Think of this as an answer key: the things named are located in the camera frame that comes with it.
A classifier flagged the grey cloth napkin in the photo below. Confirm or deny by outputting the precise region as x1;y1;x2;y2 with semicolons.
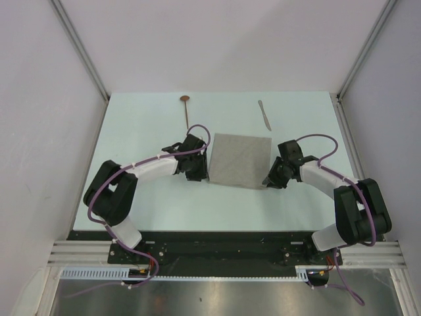
209;134;272;190

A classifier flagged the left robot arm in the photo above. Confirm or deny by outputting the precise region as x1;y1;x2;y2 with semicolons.
83;134;210;263

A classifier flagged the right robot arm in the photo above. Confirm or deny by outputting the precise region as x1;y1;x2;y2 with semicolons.
262;140;392;264

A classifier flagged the brown wooden spoon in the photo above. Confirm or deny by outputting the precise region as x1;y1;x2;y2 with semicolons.
180;95;190;129

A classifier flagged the silver knife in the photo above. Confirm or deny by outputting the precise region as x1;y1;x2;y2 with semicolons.
258;100;272;131

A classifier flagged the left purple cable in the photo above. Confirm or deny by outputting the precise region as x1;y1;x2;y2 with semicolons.
64;124;211;299

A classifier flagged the purple cable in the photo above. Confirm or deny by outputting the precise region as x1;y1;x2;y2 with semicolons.
64;124;211;299
295;134;378;306

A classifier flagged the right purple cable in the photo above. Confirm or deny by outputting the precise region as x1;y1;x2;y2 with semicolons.
295;134;378;306

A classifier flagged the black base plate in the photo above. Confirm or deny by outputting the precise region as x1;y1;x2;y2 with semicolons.
67;230;384;277

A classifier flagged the aluminium cross rail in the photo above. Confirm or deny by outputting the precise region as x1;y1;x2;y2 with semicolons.
47;240;407;269

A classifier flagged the white slotted cable duct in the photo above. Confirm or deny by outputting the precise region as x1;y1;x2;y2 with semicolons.
61;265;330;282

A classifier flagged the right aluminium frame post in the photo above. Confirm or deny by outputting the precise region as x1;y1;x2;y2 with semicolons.
336;0;400;101

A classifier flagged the aluminium frame post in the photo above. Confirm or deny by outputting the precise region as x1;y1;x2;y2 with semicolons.
48;0;111;104
336;0;400;101

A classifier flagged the left aluminium frame post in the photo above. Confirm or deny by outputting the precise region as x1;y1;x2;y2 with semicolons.
48;0;111;104

